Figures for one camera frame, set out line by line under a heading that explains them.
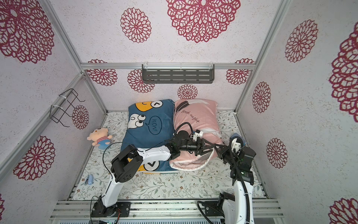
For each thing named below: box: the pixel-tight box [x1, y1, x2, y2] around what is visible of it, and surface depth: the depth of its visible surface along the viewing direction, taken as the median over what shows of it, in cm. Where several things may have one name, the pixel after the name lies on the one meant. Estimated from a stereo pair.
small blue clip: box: [84, 174, 94, 186], surface depth 85 cm
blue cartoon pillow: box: [121, 98, 179, 175], surface depth 105 cm
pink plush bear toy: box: [86, 127, 113, 150], surface depth 98 cm
